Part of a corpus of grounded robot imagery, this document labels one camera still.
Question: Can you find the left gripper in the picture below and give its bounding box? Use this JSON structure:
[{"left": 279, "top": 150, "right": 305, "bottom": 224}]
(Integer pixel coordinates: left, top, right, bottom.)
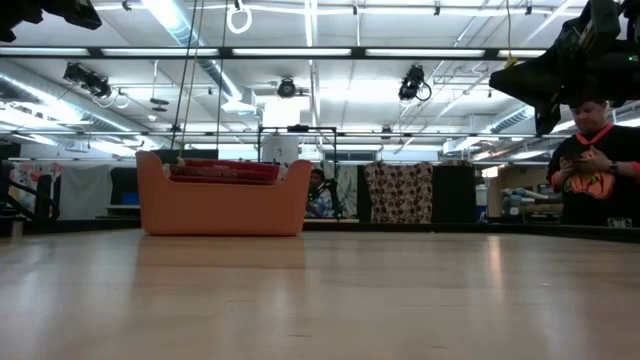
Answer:
[{"left": 0, "top": 0, "right": 104, "bottom": 44}]

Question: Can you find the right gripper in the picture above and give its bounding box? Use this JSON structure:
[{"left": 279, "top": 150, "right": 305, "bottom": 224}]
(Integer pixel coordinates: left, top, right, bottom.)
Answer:
[{"left": 488, "top": 0, "right": 640, "bottom": 136}]

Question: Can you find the popcorn bag with nutrition label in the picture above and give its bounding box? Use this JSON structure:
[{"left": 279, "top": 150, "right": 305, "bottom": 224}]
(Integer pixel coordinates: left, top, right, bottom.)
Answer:
[{"left": 167, "top": 165, "right": 287, "bottom": 187}]

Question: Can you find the black ceiling spotlight cluster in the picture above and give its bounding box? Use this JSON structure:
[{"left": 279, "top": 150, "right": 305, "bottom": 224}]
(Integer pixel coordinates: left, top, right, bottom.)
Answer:
[{"left": 62, "top": 62, "right": 114, "bottom": 100}]

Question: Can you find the cluttered workbench shelving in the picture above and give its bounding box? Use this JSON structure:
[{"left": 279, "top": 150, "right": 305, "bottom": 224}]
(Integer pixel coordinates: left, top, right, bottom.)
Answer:
[{"left": 499, "top": 164, "right": 564, "bottom": 225}]

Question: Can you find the standing person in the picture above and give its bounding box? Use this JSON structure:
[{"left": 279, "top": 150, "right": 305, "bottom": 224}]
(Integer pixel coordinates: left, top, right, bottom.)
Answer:
[{"left": 545, "top": 99, "right": 640, "bottom": 228}]

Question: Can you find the black cabinet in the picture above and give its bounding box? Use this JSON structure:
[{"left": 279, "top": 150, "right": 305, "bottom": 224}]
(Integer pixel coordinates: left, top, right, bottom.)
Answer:
[{"left": 431, "top": 164, "right": 477, "bottom": 224}]

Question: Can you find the brown patterned cloth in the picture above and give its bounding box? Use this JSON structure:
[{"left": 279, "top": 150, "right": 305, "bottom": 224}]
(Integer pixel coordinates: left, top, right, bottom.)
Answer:
[{"left": 363, "top": 161, "right": 434, "bottom": 225}]

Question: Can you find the white hanging cloth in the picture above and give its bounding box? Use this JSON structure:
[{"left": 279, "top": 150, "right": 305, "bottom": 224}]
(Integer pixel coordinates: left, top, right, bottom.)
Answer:
[{"left": 58, "top": 164, "right": 114, "bottom": 221}]

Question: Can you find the black railing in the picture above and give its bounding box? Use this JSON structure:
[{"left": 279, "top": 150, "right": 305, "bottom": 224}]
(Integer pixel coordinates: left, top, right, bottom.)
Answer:
[{"left": 0, "top": 159, "right": 61, "bottom": 222}]

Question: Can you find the round black ceiling lamp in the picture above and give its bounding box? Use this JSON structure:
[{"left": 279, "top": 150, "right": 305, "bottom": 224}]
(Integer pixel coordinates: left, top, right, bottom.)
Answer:
[{"left": 276, "top": 77, "right": 299, "bottom": 99}]

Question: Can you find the overhead LED light bar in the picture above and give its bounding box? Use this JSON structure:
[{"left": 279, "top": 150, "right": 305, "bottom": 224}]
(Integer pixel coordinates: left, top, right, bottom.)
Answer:
[{"left": 0, "top": 46, "right": 547, "bottom": 61}]

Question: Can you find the orange plastic basket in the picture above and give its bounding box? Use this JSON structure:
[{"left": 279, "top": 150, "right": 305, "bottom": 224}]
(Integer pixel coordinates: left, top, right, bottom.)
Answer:
[{"left": 135, "top": 150, "right": 314, "bottom": 237}]

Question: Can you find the white cylinder tank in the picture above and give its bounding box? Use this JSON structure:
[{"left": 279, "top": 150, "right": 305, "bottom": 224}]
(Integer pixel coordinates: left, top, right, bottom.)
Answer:
[{"left": 261, "top": 134, "right": 300, "bottom": 165}]

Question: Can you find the seated person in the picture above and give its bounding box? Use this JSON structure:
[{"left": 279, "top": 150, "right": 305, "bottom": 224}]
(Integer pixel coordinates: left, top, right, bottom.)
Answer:
[{"left": 304, "top": 168, "right": 335, "bottom": 220}]

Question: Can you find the yellow hanging cable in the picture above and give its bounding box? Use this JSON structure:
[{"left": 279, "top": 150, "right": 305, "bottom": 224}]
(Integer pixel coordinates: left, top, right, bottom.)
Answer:
[{"left": 505, "top": 0, "right": 519, "bottom": 69}]

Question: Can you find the black hanging cable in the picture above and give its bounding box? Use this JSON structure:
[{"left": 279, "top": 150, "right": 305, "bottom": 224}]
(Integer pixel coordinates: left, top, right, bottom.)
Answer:
[{"left": 170, "top": 0, "right": 199, "bottom": 151}]

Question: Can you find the black camera with cable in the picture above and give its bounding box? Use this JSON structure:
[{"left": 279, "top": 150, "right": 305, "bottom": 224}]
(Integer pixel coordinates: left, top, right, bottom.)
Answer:
[{"left": 398, "top": 64, "right": 432, "bottom": 103}]

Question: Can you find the long horizontal black rail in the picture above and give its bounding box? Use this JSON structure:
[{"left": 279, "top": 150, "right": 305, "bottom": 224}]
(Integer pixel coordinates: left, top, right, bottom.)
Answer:
[{"left": 0, "top": 129, "right": 571, "bottom": 140}]

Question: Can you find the black aluminium table frame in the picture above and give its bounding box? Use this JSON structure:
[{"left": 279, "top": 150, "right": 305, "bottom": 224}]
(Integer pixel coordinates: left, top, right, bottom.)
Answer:
[{"left": 0, "top": 217, "right": 640, "bottom": 245}]

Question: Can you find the thin hanging cable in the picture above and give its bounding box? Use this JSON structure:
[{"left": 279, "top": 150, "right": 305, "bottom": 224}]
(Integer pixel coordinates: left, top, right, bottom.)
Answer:
[{"left": 215, "top": 0, "right": 229, "bottom": 151}]

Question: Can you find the white cable ring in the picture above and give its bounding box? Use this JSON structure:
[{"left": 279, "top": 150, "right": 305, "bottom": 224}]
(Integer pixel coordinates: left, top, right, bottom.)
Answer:
[{"left": 226, "top": 0, "right": 254, "bottom": 35}]

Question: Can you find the black metal stand frame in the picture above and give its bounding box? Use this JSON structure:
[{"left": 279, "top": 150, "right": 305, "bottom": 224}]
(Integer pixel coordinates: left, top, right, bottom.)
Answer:
[{"left": 257, "top": 125, "right": 339, "bottom": 221}]

